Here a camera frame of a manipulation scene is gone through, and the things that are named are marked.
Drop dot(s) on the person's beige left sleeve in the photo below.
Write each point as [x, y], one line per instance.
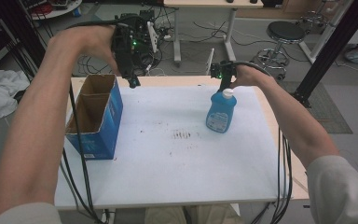
[28, 214]

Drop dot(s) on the person's left hand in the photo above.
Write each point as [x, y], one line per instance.
[84, 40]

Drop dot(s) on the white-legged wooden desk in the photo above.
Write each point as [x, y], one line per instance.
[213, 3]

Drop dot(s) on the person's right hand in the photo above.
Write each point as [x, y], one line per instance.
[248, 76]

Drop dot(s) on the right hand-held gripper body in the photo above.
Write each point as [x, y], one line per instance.
[223, 71]

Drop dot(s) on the white table mat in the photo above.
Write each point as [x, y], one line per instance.
[180, 168]

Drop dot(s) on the black round stool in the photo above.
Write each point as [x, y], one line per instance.
[285, 32]

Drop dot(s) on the white metal stand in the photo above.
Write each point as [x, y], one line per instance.
[326, 31]

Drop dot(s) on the person's beige right sleeve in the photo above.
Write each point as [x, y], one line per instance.
[341, 193]

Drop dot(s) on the person's beige sleeve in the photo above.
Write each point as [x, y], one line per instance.
[28, 214]
[341, 193]

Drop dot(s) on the blue cardboard box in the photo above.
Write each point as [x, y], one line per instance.
[105, 124]

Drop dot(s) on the black metal post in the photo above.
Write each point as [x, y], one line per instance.
[332, 49]

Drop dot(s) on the round white table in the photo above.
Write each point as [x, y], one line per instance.
[59, 11]

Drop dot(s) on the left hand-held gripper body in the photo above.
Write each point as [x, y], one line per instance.
[127, 43]

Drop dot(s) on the grey floor mat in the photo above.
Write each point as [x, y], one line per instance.
[329, 118]

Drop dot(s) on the blue detergent bottle white cap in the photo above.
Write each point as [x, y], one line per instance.
[220, 113]

